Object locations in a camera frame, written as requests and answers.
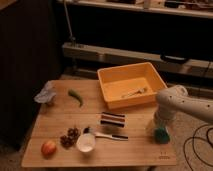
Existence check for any crumpled white cloth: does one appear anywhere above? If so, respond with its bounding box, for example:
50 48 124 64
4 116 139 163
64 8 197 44
34 81 56 105

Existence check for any white small bowl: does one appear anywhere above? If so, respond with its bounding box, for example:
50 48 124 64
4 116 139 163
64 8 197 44
76 133 96 153

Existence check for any grey metal shelf rail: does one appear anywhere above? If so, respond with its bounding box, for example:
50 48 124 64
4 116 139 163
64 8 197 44
62 42 213 79

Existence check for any yellow plastic tray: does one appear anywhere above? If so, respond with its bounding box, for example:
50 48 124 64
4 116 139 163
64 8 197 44
97 62 167 109

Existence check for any striped cloth block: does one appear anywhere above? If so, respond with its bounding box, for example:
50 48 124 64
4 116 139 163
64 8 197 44
100 112 125 127

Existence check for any green chili pepper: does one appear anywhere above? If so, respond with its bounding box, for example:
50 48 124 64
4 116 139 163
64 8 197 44
68 89 83 107

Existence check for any bunch of dark grapes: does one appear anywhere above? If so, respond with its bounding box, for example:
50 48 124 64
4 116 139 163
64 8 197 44
60 127 80 148

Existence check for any upper white shelf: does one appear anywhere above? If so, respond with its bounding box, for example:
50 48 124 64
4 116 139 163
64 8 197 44
57 0 213 19

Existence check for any grey vertical pole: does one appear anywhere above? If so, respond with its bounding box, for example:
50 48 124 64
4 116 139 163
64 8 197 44
63 0 76 46

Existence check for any green sponge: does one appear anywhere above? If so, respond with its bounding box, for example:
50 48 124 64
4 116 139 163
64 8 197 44
154 127 170 144

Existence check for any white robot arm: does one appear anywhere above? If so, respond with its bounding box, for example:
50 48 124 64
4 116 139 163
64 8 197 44
146 85 213 136

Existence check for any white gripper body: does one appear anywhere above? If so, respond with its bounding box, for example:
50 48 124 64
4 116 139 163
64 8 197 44
145 111 175 135

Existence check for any red apple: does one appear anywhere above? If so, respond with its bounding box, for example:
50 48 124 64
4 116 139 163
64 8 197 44
41 140 57 156

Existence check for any black floor cable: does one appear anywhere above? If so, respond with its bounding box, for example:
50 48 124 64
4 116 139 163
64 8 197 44
182 123 213 171

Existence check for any white fork in tray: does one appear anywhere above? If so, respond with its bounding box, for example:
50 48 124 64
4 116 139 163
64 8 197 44
121 87 147 98

